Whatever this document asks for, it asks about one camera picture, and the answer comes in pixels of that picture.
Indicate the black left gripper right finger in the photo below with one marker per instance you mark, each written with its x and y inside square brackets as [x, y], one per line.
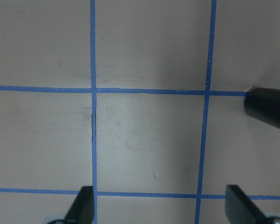
[239, 208]

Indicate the carried dark wine bottle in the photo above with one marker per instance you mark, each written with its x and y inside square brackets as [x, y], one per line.
[264, 104]

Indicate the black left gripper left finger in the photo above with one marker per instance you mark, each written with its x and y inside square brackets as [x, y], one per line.
[82, 209]

